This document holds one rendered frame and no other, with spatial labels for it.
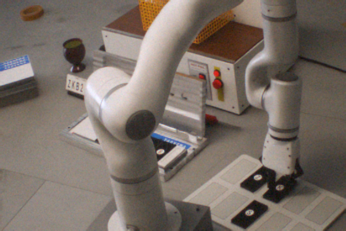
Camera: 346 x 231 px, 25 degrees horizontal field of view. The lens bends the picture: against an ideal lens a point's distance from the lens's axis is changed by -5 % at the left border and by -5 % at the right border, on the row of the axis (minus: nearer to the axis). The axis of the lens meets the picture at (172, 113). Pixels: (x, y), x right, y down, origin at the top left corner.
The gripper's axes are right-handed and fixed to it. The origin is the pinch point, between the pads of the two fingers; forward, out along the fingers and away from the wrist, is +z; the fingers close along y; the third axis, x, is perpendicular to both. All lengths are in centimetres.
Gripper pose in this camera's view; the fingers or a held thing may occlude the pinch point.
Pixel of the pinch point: (279, 183)
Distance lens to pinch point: 218.3
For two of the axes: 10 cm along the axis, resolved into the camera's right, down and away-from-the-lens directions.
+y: 7.5, 2.7, -6.0
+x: 6.6, -3.2, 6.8
